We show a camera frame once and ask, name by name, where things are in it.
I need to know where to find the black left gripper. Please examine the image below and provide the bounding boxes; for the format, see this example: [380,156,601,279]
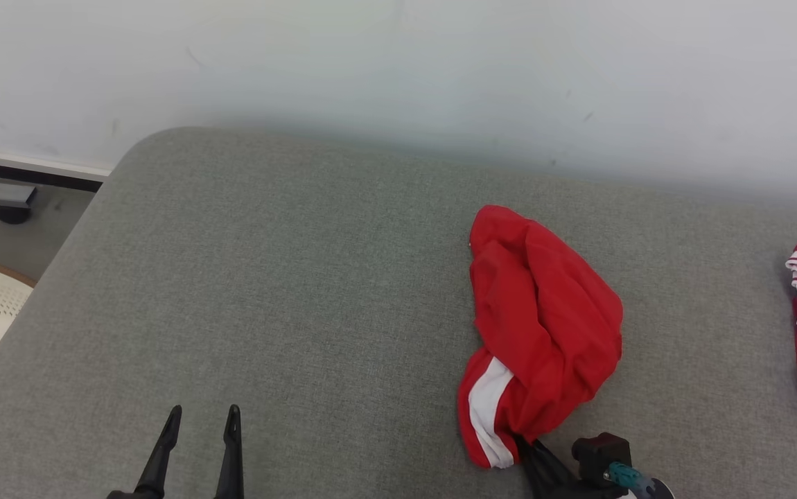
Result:
[106,404,245,499]

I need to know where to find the white and black baseboard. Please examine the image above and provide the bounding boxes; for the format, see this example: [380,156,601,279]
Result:
[0,148,113,193]

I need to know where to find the red shorts with white stripe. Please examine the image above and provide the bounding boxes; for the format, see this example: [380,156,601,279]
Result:
[457,204,625,470]

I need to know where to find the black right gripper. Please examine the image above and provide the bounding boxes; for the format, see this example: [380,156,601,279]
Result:
[518,437,625,499]

